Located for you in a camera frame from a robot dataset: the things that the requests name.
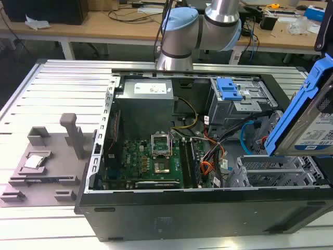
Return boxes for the hard disk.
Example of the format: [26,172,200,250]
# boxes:
[264,56,333,157]

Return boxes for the red yellow disk power wire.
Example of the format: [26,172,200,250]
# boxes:
[256,135,270,151]

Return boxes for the blue disk data wire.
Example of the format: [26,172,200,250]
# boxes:
[240,121,261,155]

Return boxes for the blue cardboard box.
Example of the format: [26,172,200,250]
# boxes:
[304,5,326,23]

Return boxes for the clear plastic bag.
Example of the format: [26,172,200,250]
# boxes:
[287,17,320,34]

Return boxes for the small black box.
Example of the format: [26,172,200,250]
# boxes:
[260,11,278,30]

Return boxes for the white paper label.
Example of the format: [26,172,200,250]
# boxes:
[230,46,242,65]

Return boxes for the blue plastic drive carrier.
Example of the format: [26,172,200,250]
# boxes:
[216,77,244,101]

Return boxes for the grey metal drive cage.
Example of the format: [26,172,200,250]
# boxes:
[209,77,278,127]

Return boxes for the black RAM stick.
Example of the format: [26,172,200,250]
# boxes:
[189,139,203,188]
[180,139,193,189]

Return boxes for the grey power supply unit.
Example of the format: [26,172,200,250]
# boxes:
[114,79,174,132]

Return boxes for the metal socket cover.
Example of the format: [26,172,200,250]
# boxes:
[151,133,171,157]

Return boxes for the CPU socket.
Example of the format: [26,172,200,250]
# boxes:
[153,160,172,174]

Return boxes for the wooden desk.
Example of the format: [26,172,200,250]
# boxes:
[0,0,333,61]

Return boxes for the green motherboard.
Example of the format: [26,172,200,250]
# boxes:
[104,139,209,190]

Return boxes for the black graphics card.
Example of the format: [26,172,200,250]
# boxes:
[134,181,181,190]

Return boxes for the black PC case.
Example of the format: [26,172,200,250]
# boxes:
[74,68,333,243]

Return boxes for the black case fan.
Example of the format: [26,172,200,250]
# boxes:
[108,109,122,167]

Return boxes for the black box on desk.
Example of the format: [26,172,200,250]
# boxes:
[1,0,89,26]

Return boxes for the white crumpled tissue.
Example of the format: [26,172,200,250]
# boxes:
[24,15,52,30]

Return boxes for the grey parts rack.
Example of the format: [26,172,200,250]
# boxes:
[0,113,98,208]

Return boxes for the silver CPU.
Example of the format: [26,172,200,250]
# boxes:
[24,154,47,169]

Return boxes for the blue hanging cables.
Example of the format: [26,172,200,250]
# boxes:
[247,20,260,64]

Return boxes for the black wire bundle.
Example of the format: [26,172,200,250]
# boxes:
[202,111,274,189]

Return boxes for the yellow black power wire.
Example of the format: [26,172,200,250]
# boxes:
[173,96,198,130]

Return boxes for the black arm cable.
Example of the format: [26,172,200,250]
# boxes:
[154,0,174,63]

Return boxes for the orange wire bundle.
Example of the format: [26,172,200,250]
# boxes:
[201,143,225,183]

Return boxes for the black desk cable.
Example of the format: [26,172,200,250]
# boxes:
[108,5,163,23]

